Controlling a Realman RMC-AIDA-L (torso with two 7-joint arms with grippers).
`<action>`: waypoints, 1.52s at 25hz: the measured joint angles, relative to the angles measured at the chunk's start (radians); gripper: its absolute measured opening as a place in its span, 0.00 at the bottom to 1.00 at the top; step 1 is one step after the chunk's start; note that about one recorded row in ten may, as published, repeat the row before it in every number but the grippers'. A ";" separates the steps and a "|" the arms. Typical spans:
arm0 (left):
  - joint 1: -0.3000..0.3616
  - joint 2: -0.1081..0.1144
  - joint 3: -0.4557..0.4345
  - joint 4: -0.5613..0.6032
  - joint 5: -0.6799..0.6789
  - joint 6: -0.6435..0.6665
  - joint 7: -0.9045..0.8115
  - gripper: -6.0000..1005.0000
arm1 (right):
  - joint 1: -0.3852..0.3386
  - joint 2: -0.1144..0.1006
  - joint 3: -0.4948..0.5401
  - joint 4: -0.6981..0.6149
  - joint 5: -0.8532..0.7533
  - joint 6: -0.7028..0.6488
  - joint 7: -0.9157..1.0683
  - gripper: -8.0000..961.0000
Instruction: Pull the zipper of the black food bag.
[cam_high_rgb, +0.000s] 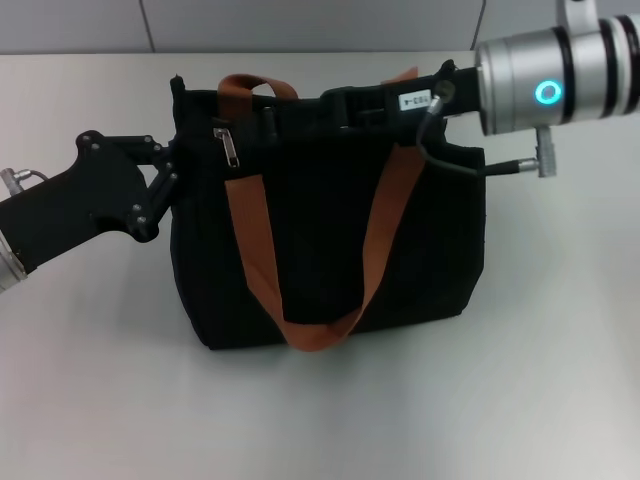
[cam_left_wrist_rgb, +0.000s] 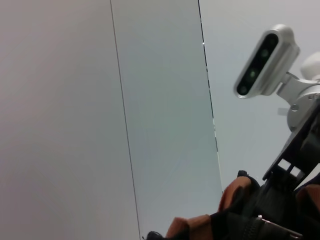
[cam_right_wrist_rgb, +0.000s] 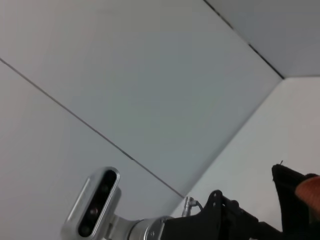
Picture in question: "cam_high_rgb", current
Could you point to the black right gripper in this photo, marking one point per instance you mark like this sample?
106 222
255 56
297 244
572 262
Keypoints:
390 102

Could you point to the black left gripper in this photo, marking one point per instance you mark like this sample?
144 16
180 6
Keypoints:
75 200

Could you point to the silver zipper pull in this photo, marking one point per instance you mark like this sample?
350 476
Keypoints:
229 148

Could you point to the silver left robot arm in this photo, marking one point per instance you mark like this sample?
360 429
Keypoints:
9 272

